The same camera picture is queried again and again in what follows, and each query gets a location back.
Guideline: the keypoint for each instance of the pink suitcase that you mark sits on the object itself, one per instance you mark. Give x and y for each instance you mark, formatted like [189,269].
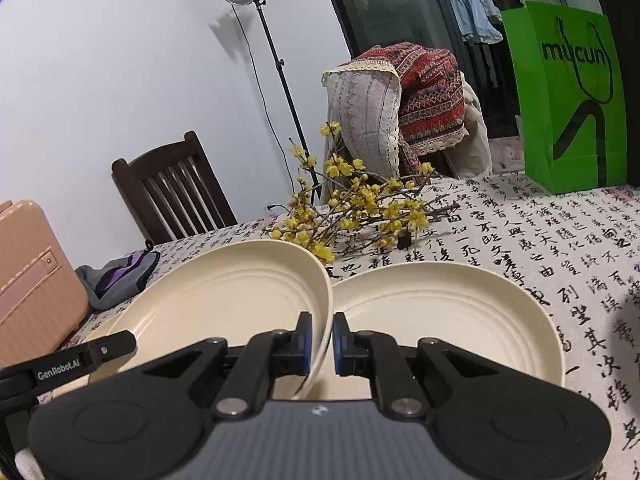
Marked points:
[35,280]

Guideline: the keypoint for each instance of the black paper bag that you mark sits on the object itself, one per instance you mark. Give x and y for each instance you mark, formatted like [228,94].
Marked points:
[630,85]

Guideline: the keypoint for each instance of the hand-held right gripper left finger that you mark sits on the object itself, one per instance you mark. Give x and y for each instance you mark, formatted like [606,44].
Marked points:
[305,345]

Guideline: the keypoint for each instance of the green paper bag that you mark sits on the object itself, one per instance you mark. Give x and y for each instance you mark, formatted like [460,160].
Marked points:
[550,125]

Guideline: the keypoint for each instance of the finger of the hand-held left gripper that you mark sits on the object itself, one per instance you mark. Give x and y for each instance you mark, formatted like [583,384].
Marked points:
[115,345]

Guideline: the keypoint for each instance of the hanging light blue shirt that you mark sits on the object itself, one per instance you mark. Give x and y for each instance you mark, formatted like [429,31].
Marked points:
[470,0]

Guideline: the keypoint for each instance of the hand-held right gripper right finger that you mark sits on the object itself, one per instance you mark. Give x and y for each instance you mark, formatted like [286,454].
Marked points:
[340,345]

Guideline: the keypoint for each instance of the cream ribbed plate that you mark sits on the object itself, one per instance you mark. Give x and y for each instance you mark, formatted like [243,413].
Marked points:
[440,310]
[225,290]
[82,382]

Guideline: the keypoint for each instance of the yellow flower branch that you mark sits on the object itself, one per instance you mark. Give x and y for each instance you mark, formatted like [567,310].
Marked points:
[350,200]

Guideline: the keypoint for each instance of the black framed sliding glass door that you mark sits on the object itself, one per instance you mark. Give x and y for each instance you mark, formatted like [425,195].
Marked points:
[380,5]

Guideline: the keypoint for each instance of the dark wooden chair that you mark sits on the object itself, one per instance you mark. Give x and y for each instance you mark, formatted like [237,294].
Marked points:
[155,157]

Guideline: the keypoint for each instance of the purple grey pouch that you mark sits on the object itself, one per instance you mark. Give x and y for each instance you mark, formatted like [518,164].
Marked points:
[115,275]

